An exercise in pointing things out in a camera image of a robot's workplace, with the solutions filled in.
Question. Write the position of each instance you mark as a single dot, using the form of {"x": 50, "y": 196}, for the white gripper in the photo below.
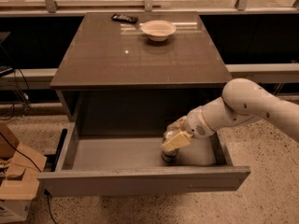
{"x": 196, "y": 123}

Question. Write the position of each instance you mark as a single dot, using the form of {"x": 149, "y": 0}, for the silver 7up soda can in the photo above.
{"x": 169, "y": 157}

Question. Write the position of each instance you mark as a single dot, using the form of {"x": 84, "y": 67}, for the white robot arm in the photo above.
{"x": 242, "y": 101}

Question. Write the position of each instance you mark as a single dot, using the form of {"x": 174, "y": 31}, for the grey cabinet with counter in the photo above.
{"x": 114, "y": 80}

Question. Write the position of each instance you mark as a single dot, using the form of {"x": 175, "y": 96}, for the open grey top drawer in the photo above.
{"x": 116, "y": 150}

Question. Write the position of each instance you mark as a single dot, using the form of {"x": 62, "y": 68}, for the white paper bowl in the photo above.
{"x": 158, "y": 30}

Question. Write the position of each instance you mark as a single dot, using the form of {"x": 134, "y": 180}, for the black remote control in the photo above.
{"x": 124, "y": 18}

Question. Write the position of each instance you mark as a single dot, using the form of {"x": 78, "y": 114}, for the open cardboard box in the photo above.
{"x": 20, "y": 166}

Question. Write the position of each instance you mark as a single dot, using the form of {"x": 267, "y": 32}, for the dark equipment with cables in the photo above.
{"x": 6, "y": 70}

